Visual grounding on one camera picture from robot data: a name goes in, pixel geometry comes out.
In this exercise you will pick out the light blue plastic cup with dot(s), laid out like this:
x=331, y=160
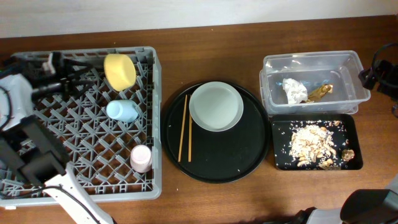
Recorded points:
x=122, y=110

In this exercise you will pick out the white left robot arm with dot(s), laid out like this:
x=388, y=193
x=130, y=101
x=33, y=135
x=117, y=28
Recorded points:
x=28, y=148

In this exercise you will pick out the pink plastic cup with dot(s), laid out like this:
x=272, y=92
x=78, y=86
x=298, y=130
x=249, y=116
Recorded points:
x=141, y=159

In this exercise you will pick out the grey dishwasher rack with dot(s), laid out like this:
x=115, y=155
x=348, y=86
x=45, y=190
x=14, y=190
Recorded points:
x=100, y=147

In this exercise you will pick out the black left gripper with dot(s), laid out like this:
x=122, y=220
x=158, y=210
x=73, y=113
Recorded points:
x=65, y=79

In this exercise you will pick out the black rectangular tray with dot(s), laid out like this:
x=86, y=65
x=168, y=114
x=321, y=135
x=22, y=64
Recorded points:
x=354, y=130

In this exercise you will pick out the peanut shells and rice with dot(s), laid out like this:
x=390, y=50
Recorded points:
x=311, y=146

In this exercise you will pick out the clear plastic bin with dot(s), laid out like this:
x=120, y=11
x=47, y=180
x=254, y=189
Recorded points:
x=313, y=69

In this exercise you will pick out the brown food wrapper scrap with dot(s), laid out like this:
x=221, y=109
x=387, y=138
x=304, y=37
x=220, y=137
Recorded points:
x=317, y=94

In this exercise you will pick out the pale grey round plate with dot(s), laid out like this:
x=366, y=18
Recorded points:
x=216, y=106

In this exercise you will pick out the yellow plastic bowl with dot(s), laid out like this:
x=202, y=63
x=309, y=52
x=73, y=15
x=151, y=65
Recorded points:
x=120, y=71

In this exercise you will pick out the round black tray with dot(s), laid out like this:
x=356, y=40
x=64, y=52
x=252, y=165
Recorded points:
x=218, y=157

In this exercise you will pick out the white paper napkin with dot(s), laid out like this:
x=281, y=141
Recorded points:
x=295, y=91

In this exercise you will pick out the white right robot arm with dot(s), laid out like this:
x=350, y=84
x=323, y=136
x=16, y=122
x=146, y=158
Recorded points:
x=365, y=205

